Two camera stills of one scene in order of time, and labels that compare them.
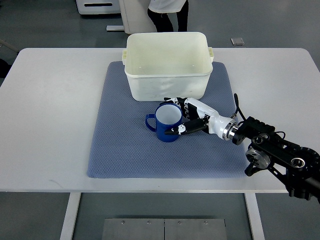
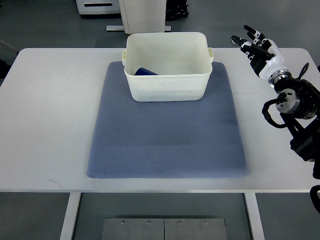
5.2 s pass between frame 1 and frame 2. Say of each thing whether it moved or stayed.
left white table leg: stayed
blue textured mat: stayed
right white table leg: stayed
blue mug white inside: moved
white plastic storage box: stayed
